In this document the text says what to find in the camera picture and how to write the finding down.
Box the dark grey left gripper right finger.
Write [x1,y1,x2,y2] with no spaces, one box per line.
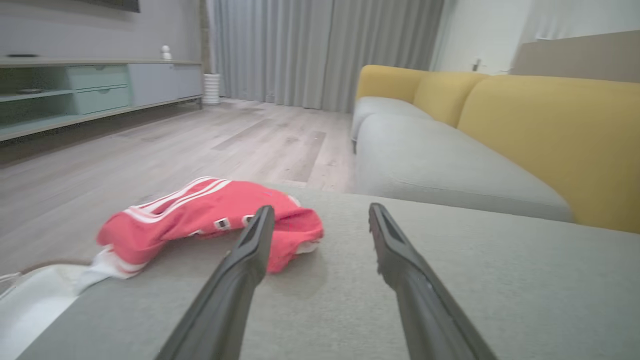
[368,203,499,360]

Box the pale green TV cabinet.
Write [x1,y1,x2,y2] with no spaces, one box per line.
[0,57,205,143]

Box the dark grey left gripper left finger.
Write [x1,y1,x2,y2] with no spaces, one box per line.
[155,205,276,360]

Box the red and white garment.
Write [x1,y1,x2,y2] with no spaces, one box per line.
[75,176,325,293]

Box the grey and yellow sofa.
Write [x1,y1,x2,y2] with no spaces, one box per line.
[350,64,640,235]

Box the beige flat panel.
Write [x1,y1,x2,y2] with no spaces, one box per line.
[510,31,640,84]

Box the white ribbed cylinder stand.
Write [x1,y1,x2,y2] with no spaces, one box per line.
[203,73,221,106]

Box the grey pleated curtain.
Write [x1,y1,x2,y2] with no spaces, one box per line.
[206,0,446,113]

